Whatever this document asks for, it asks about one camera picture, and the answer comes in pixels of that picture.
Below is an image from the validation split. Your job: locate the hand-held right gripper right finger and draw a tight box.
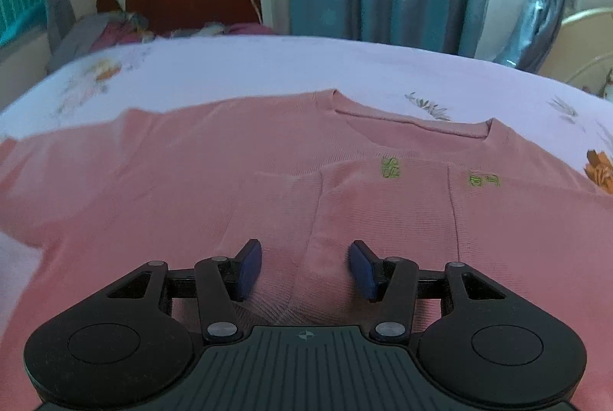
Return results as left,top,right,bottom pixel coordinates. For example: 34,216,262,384
351,240,515,342

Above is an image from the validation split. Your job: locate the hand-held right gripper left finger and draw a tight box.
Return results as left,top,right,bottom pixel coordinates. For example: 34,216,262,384
96,239,262,344

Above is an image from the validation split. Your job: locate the pink knit sweater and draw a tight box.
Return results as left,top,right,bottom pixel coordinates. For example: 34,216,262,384
0,89,613,411

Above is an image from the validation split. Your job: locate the floral lilac bed sheet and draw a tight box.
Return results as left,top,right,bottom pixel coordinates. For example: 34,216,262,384
0,32,613,345

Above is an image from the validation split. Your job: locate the cream round furniture panel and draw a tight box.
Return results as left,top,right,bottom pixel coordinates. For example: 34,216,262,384
536,8,613,98

